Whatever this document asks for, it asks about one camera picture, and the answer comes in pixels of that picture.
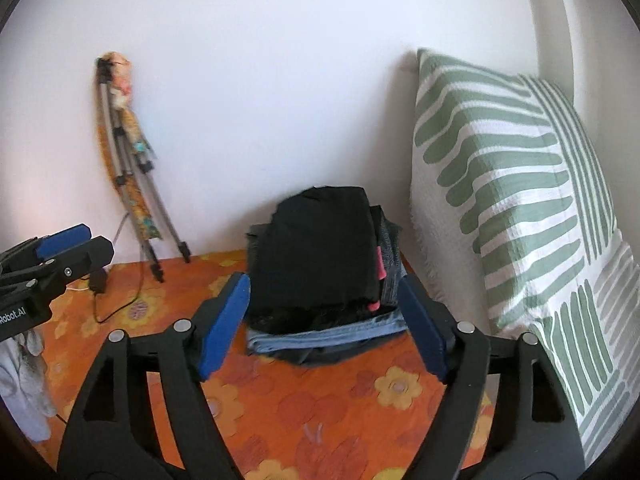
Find blue folded jeans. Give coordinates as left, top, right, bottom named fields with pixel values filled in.
left=246, top=307, right=411, bottom=356

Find black pants with pink stripe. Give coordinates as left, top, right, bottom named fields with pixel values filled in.
left=247, top=186, right=387, bottom=318

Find dark grey folded pants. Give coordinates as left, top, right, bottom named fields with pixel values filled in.
left=372, top=204, right=408, bottom=311

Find black folded garment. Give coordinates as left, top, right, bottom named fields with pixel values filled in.
left=248, top=305, right=396, bottom=333

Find orange floral blanket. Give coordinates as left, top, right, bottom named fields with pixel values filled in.
left=27, top=250, right=493, bottom=480

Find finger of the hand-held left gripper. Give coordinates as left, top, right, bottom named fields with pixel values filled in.
left=0, top=224, right=93, bottom=267
left=25, top=235, right=116, bottom=307

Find green and white patterned pillow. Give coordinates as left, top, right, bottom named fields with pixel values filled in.
left=409, top=48, right=623, bottom=341

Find black cable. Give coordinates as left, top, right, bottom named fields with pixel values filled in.
left=93, top=257, right=152, bottom=324

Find pale green striped pillow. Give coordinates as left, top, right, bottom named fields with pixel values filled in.
left=530, top=230, right=640, bottom=468

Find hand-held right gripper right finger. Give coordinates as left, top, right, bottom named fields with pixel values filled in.
left=397, top=275, right=586, bottom=480

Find grey metal tripod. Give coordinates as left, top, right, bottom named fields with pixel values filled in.
left=95, top=57, right=193, bottom=283

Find white cloth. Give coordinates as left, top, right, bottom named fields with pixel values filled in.
left=0, top=332, right=57, bottom=443

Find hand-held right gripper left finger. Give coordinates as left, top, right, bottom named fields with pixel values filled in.
left=57, top=272, right=251, bottom=480

